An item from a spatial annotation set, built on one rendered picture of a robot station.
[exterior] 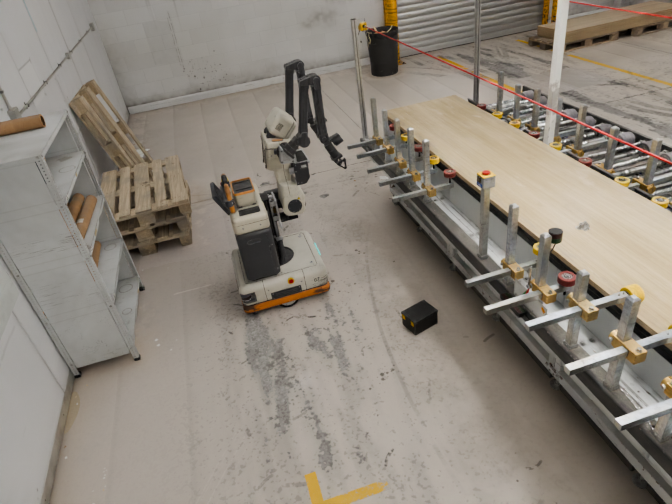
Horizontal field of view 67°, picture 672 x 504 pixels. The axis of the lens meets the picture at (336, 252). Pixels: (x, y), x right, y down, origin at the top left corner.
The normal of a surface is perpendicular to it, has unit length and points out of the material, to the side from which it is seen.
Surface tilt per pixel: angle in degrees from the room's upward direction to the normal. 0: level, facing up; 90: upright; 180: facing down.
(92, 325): 90
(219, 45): 90
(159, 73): 90
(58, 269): 90
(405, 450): 0
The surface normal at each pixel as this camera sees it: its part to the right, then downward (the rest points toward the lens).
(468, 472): -0.13, -0.82
